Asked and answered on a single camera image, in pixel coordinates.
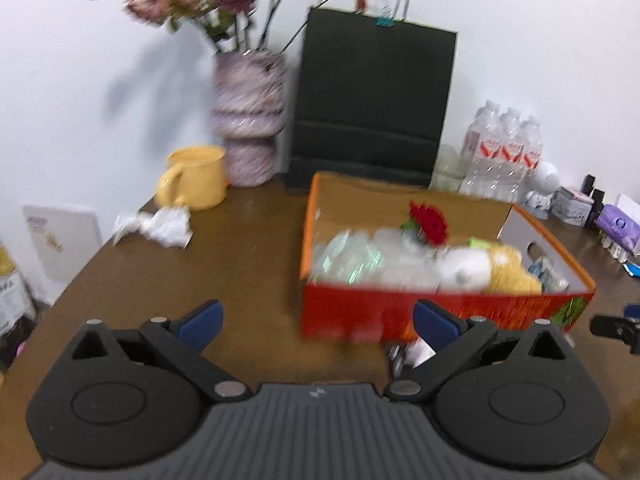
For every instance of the red artificial rose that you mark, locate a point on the red artificial rose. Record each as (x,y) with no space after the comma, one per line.
(430,222)

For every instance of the black paper bag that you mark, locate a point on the black paper bag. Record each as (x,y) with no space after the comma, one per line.
(370,100)

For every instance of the crumpled white tissue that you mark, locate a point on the crumpled white tissue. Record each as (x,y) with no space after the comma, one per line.
(160,225)

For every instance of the clear water bottle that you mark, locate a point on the clear water bottle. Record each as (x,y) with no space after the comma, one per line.
(479,150)
(507,157)
(530,160)

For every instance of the red cardboard box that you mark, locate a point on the red cardboard box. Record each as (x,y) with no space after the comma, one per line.
(350,310)

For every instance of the yellow mug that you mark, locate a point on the yellow mug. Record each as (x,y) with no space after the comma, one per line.
(197,177)

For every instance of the small white and black item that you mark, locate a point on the small white and black item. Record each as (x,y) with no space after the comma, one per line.
(421,352)

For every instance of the grey tin box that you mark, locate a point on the grey tin box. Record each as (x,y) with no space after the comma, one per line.
(570,207)

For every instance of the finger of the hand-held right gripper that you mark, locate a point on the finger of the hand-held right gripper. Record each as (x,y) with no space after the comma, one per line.
(633,311)
(607,327)

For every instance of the white paper box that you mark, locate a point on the white paper box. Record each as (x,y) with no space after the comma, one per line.
(631,201)

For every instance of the translucent plastic container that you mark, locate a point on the translucent plastic container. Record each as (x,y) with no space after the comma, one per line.
(405,265)

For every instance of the white robot figure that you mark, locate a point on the white robot figure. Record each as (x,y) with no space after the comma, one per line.
(545,180)

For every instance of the blue card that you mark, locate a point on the blue card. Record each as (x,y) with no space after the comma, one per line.
(633,270)

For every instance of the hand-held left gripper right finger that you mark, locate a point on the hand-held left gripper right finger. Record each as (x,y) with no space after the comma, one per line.
(435,325)

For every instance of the purple tissue packet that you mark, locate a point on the purple tissue packet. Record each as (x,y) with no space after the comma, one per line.
(620,225)

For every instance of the yellow and white package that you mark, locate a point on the yellow and white package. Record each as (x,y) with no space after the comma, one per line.
(12,300)

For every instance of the clear crinkled plastic bag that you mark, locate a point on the clear crinkled plastic bag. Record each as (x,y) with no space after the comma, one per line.
(350,260)

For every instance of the clear glass cup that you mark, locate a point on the clear glass cup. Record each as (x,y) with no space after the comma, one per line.
(447,167)

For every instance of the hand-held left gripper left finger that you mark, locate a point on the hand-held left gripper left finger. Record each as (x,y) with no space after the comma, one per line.
(202,322)

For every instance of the mottled purple ceramic vase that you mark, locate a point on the mottled purple ceramic vase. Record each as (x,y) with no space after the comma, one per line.
(247,110)

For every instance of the small blue packet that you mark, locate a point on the small blue packet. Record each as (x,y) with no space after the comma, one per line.
(546,272)

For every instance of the white and yellow plush toy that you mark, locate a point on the white and yellow plush toy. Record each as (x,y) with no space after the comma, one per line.
(505,270)

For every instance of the white flat board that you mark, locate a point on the white flat board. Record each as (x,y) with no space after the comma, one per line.
(62,250)

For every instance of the teal binder clip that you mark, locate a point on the teal binder clip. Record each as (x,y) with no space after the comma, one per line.
(384,22)

